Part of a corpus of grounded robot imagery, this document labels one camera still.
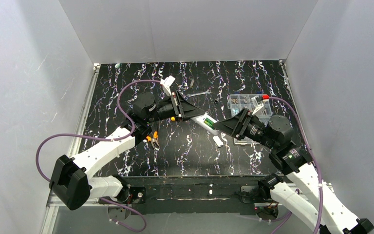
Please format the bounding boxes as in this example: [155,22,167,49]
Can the white remote control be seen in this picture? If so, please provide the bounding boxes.
[191,113,221,136]

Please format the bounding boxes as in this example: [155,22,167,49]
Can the white remote battery cover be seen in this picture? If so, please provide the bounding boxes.
[212,136,224,148]

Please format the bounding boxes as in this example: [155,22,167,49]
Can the green battery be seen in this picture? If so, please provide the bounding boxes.
[204,118,214,129]

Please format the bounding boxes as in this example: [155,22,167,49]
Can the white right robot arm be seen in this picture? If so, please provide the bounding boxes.
[213,108,374,234]

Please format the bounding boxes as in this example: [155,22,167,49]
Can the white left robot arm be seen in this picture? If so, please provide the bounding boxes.
[49,91,205,210]

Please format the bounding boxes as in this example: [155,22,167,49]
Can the clear plastic screw organizer box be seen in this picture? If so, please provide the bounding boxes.
[227,94,273,145]

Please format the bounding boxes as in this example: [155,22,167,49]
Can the silver wrench upper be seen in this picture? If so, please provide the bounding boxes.
[186,91,211,98]

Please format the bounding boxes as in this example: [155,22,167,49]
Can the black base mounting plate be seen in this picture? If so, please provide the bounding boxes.
[124,175,280,215]

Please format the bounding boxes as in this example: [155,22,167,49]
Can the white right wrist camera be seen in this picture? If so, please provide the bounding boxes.
[251,96,269,115]

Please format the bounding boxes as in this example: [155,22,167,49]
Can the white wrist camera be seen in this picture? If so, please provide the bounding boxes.
[160,76,175,97]
[251,96,269,115]

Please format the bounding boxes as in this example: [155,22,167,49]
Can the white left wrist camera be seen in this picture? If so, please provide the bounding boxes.
[160,76,175,97]

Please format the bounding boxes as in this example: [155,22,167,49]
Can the orange handled pliers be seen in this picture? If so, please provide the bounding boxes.
[144,131,160,150]

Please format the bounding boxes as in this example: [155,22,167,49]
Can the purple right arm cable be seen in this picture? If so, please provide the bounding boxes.
[267,96,324,234]

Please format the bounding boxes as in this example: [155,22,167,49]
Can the aluminium frame rail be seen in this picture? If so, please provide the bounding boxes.
[40,63,101,234]

